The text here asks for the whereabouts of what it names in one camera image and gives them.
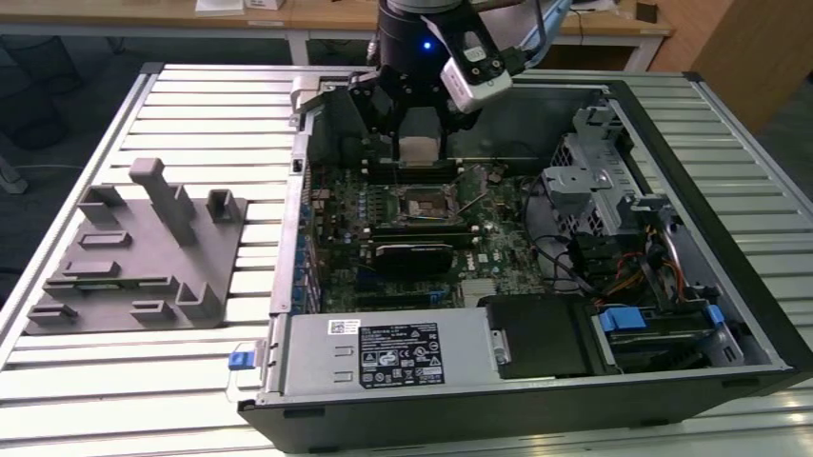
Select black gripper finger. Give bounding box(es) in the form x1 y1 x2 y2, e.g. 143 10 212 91
347 70 407 167
434 90 479 164

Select silver CPU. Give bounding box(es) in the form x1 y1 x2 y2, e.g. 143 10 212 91
398 134 442 168

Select CPU socket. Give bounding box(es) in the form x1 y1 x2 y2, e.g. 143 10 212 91
397 184 462 226

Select black RAM slot bank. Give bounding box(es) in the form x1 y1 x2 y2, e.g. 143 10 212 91
370 224 477 247
358 156 463 186

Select grey metal drive cage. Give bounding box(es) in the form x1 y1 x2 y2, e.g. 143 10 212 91
538 107 674 239

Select black graphics card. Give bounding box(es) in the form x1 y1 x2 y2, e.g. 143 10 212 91
371 242 458 280

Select green motherboard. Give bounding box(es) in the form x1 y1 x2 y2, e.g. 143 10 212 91
307 164 554 310

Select small silver heatsink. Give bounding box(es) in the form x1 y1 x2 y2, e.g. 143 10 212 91
459 279 497 299

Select black expansion slot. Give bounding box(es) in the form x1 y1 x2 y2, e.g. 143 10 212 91
354 290 433 308

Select grey parts rack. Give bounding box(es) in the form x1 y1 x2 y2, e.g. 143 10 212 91
24 156 250 337

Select wooden desk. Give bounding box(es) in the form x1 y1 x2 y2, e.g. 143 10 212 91
0 0 678 72

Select black plastic shroud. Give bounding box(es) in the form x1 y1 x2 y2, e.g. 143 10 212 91
475 293 621 381

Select wooden cabinet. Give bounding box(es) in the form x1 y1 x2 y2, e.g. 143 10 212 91
689 0 813 134

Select hard disk in blue carrier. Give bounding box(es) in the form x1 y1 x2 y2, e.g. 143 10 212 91
593 304 732 377

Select black mesh bin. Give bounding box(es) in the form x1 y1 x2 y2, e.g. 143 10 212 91
0 35 84 151

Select silver power supply unit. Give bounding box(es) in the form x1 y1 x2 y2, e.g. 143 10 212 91
278 311 503 399

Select green RAM stick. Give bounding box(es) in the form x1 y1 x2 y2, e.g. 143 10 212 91
69 278 143 289

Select grey furniture leg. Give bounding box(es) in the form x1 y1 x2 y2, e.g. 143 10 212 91
0 154 28 195

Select black PC case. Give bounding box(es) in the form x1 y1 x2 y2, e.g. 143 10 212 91
238 70 813 456

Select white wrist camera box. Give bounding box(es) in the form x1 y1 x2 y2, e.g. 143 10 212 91
437 28 515 115

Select black camera cable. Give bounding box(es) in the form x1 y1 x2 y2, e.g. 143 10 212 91
505 0 551 72

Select coloured power wires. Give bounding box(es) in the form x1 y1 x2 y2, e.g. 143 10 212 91
595 223 692 306

